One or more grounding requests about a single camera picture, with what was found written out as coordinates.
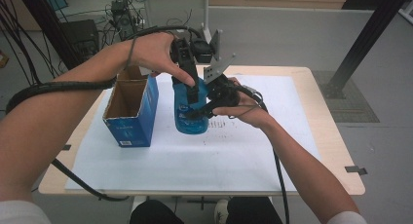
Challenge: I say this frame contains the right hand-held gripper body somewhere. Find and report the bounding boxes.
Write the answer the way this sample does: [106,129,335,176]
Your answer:
[203,53,242,110]

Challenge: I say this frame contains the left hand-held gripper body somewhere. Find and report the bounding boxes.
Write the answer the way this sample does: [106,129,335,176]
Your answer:
[170,28,224,68]

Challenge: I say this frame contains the blue bottle with white cap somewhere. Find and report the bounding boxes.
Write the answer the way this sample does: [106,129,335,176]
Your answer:
[171,75,209,136]

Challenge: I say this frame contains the blue cardboard box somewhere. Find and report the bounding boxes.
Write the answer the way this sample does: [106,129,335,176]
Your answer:
[102,64,161,149]

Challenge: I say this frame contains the person's right hand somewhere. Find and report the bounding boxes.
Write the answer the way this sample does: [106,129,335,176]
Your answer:
[211,76,275,130]

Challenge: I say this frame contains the person's left hand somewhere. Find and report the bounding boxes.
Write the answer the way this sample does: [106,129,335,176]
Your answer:
[129,32,197,89]

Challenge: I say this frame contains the white desk with metal legs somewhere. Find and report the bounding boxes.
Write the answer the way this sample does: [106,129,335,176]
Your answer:
[123,0,243,45]

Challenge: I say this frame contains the white table mat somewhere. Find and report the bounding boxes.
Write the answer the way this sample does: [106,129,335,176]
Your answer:
[64,72,322,194]

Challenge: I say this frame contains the black computer tower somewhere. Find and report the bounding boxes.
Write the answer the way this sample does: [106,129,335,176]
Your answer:
[110,0,139,42]

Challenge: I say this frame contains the person's white shoe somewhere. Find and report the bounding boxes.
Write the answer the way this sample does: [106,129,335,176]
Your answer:
[213,198,231,224]

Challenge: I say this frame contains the person's legs in black trousers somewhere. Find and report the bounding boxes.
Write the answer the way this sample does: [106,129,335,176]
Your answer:
[129,196,284,224]

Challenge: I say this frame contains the white table leg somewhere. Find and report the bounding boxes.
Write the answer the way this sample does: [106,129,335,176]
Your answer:
[131,195,148,216]

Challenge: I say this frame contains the black equipment case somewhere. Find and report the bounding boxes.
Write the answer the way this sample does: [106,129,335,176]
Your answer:
[60,19,100,61]

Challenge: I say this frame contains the grey gridded floor mat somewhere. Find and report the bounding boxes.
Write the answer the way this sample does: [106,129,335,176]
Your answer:
[311,70,381,124]

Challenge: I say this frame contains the small brown carton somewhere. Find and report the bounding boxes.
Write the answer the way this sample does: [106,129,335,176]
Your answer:
[0,50,10,69]

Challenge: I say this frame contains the thin black right wrist cord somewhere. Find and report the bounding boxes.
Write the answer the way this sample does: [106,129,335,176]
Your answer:
[226,102,261,120]

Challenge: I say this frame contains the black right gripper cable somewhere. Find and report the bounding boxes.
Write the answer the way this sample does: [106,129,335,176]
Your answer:
[239,85,290,224]

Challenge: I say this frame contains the black corrugated left gripper cable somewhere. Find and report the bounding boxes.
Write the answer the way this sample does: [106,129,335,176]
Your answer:
[5,24,205,203]

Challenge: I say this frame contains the black metal frame post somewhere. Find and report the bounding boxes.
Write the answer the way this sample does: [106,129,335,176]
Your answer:
[320,0,413,100]
[15,0,82,71]

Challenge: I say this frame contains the tangle of black floor cables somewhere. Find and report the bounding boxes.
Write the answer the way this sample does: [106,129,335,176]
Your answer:
[0,0,154,87]

